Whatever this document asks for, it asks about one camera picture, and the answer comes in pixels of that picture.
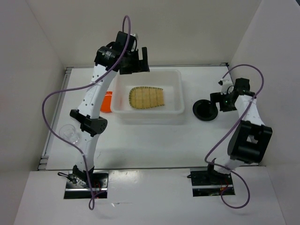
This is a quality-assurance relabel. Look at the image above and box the woven bamboo basket tray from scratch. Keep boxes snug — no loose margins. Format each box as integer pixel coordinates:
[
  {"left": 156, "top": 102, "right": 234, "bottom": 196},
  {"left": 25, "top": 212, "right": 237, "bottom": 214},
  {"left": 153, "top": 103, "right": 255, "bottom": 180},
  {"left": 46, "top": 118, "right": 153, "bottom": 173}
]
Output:
[{"left": 128, "top": 86, "right": 165, "bottom": 110}]

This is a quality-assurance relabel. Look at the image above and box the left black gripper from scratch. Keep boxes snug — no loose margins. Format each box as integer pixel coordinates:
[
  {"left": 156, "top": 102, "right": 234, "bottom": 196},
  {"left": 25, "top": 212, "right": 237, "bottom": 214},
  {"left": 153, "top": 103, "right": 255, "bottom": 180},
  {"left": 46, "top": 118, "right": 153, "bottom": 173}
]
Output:
[{"left": 120, "top": 47, "right": 150, "bottom": 75}]

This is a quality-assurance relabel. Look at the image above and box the clear plastic cup lower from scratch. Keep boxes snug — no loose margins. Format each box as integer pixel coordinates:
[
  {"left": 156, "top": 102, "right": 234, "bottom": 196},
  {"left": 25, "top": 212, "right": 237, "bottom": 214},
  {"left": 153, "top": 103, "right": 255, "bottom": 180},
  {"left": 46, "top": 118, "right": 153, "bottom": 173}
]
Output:
[{"left": 59, "top": 124, "right": 80, "bottom": 145}]

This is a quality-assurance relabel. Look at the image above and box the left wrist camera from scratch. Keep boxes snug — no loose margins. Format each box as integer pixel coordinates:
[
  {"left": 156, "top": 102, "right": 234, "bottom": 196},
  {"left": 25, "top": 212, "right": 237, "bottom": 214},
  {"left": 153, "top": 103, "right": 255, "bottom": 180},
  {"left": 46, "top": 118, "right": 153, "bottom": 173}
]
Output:
[{"left": 127, "top": 33, "right": 138, "bottom": 52}]

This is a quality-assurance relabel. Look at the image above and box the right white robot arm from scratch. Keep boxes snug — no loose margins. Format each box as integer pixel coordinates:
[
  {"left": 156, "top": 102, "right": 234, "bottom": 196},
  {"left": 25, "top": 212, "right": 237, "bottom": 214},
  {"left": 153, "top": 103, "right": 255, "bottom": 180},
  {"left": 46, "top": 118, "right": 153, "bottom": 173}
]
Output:
[{"left": 205, "top": 78, "right": 272, "bottom": 184}]

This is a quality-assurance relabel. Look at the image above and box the translucent plastic bin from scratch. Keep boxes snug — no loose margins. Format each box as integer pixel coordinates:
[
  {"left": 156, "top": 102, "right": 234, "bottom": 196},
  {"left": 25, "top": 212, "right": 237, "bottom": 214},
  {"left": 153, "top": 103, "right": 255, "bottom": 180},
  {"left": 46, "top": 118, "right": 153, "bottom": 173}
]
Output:
[{"left": 111, "top": 68, "right": 185, "bottom": 120}]

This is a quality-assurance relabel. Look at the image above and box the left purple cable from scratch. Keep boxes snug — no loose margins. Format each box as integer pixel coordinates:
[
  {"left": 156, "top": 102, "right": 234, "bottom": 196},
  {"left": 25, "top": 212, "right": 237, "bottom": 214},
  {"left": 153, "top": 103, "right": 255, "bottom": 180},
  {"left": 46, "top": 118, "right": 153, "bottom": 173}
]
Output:
[{"left": 41, "top": 15, "right": 132, "bottom": 210}]

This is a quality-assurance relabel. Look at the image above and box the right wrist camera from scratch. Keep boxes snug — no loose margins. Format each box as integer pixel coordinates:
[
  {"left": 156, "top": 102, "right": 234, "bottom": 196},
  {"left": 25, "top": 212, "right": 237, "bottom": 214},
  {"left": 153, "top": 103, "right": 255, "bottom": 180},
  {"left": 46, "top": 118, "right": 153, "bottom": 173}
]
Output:
[{"left": 218, "top": 79, "right": 234, "bottom": 95}]

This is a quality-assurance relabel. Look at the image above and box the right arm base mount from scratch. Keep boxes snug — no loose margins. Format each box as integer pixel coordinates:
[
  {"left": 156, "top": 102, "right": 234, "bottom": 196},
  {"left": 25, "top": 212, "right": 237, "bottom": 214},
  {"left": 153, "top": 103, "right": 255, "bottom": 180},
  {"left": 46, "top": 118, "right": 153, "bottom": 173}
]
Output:
[{"left": 187, "top": 167, "right": 235, "bottom": 197}]

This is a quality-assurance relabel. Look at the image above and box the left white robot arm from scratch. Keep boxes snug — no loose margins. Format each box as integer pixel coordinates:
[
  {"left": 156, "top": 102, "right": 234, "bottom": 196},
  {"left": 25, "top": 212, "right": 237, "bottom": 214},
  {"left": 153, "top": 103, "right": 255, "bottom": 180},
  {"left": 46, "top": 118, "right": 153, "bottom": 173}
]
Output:
[{"left": 70, "top": 31, "right": 150, "bottom": 188}]

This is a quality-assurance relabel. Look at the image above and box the purple cable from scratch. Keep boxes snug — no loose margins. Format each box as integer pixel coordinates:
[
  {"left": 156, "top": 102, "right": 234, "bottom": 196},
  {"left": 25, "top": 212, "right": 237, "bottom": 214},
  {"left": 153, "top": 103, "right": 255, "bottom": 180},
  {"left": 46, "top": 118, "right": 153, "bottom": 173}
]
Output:
[
  {"left": 41, "top": 15, "right": 132, "bottom": 210},
  {"left": 204, "top": 64, "right": 265, "bottom": 209}
]

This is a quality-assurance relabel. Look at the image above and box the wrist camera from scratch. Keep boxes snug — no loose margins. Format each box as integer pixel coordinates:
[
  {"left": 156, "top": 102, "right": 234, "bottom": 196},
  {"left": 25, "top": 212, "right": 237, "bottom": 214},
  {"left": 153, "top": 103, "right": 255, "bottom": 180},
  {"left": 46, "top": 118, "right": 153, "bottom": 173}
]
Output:
[
  {"left": 127, "top": 33, "right": 138, "bottom": 52},
  {"left": 218, "top": 79, "right": 234, "bottom": 95}
]

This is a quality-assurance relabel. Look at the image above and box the black round plate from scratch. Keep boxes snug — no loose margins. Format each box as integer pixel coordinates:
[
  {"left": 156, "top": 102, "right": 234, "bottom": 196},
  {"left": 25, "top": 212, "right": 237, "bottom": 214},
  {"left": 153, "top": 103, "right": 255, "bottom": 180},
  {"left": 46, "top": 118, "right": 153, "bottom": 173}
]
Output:
[{"left": 193, "top": 99, "right": 218, "bottom": 121}]

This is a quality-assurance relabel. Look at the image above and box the orange plastic plate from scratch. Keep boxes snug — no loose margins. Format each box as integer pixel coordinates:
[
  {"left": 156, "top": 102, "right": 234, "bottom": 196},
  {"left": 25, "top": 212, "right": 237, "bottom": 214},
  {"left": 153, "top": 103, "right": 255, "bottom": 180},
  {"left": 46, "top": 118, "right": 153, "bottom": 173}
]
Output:
[{"left": 100, "top": 91, "right": 113, "bottom": 113}]

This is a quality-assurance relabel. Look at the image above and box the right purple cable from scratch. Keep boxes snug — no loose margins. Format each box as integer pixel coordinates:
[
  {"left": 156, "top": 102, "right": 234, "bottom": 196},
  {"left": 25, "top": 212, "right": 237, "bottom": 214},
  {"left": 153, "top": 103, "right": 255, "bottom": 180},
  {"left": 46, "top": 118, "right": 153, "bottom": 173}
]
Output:
[{"left": 204, "top": 64, "right": 265, "bottom": 209}]

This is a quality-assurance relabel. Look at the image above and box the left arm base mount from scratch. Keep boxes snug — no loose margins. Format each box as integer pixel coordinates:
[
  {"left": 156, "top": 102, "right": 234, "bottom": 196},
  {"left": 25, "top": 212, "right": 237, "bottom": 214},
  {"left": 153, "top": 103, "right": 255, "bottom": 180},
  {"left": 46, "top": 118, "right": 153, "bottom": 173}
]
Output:
[{"left": 57, "top": 170, "right": 110, "bottom": 200}]

